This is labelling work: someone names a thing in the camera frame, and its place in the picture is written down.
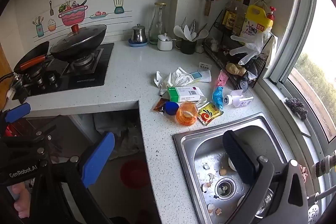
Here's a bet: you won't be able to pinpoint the person's left hand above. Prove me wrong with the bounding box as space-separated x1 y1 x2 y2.
7 184 31 217

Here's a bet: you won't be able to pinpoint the brown sauce sachet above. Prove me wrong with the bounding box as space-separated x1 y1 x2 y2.
152 97 170 114

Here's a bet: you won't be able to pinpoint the yellow detergent bottle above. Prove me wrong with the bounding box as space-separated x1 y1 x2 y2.
240 5 276 41

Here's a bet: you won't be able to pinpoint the bundle of metal chopsticks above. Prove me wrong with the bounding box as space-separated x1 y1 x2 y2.
181 17 208 33

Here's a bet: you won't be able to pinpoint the red basin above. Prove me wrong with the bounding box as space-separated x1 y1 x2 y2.
120 160 150 189

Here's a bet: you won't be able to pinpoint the pink and blue plastic wrapper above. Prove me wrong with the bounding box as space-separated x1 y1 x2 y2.
212 69 230 109

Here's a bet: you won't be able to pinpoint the black gas stove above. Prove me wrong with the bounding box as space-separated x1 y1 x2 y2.
12 42 115 104

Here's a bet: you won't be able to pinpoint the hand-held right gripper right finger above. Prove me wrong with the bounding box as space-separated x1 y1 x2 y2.
223 130 309 224

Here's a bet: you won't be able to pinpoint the black wok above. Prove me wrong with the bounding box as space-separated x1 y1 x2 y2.
50 27 108 62

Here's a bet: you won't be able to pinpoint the yellow red seasoning packet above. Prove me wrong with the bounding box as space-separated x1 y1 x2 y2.
197 102 223 126

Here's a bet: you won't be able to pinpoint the black wire rack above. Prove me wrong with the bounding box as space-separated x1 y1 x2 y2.
202 10 275 88

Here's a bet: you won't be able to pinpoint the dark sauce bottle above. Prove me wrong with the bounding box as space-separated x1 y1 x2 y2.
240 0 250 17
223 0 238 30

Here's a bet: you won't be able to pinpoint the glass jar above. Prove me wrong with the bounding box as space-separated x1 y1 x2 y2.
148 2 167 45

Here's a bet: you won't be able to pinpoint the window frame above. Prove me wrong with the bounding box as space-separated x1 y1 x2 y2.
262 0 336 151

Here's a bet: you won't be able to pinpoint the black frying pan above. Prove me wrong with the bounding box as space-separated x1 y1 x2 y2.
14 41 53 75

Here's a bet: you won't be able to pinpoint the cream latex glove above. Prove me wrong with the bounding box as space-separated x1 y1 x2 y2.
167 67 196 88

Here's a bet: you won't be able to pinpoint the small stainless steel pot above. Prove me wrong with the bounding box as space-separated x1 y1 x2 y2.
131 24 146 43

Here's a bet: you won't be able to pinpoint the orange plastic cup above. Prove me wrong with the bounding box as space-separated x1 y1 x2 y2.
176 101 198 125

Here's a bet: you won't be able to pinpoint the white ceramic jar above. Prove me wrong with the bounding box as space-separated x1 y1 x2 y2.
157 33 177 51

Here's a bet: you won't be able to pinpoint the kitchen wall sticker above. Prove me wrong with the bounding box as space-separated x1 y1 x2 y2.
31 0 133 38

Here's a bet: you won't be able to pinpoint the scattered eggshell pieces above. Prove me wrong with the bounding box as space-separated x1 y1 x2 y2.
201 161 237 215

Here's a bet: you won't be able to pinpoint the pink cloth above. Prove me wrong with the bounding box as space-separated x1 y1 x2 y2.
299 165 308 184

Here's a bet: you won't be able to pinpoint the clear plastic glove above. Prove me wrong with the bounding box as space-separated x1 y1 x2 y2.
230 30 271 65

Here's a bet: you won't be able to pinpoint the metal faucet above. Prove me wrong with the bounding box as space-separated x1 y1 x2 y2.
312 154 336 179

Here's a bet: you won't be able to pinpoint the blue bottle cap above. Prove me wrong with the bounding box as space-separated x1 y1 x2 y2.
165 101 179 116

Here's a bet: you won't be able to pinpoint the stainless steel sink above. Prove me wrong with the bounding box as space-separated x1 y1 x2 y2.
173 112 319 224

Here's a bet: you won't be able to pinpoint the white tissue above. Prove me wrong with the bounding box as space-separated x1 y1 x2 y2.
154 71 172 96

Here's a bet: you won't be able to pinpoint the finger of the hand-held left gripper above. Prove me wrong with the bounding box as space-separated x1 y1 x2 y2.
0 103 31 132
0 123 58 151

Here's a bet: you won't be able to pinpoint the green white medicine box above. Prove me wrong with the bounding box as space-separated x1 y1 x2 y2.
167 86 205 102

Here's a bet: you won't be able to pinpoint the glass wok lid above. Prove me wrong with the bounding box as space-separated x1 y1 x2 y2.
52 24 107 52

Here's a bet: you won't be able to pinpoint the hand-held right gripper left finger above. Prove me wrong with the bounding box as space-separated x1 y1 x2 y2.
59 132 116 224

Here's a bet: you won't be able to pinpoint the steel bowl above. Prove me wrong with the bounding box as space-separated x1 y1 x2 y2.
253 187 275 217

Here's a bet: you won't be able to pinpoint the dark steel wool scrubber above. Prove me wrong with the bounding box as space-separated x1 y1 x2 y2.
285 97 308 119

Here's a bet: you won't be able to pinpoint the ginger root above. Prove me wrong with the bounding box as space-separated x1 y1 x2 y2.
226 63 247 75

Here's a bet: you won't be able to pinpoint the wooden-handled knife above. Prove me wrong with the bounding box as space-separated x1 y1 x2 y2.
204 0 213 17

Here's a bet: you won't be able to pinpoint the small clear plastic bottle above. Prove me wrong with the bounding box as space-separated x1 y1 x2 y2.
224 90 255 108

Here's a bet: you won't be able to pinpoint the dark green mug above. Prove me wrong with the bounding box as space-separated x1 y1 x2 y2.
175 39 197 55

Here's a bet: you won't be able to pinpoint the blue saucer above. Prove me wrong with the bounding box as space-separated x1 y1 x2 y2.
128 39 148 47

